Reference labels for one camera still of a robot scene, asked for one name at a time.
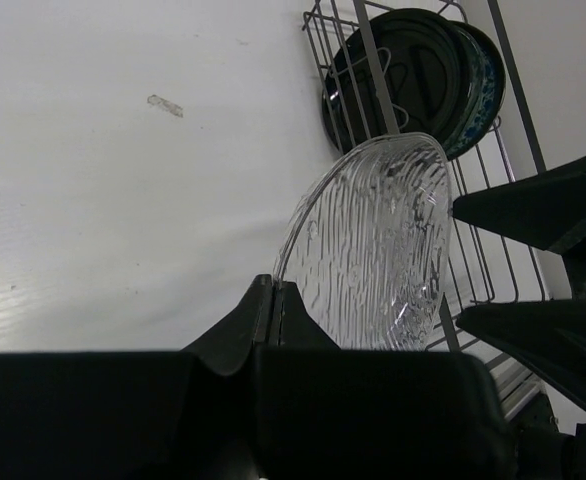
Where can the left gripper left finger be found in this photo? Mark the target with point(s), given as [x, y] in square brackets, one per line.
[133, 414]

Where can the grey wire dish rack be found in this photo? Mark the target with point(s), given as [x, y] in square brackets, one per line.
[483, 267]

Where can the blue patterned round plate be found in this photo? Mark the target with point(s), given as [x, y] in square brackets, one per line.
[485, 92]

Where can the black round plate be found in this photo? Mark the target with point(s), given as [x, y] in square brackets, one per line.
[426, 74]

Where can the clear glass square plate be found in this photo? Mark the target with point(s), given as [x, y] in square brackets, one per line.
[368, 244]

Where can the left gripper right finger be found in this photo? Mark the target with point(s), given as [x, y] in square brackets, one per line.
[355, 414]

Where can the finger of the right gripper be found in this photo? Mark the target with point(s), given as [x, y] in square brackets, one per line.
[546, 211]

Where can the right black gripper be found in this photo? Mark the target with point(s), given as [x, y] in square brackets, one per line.
[549, 338]

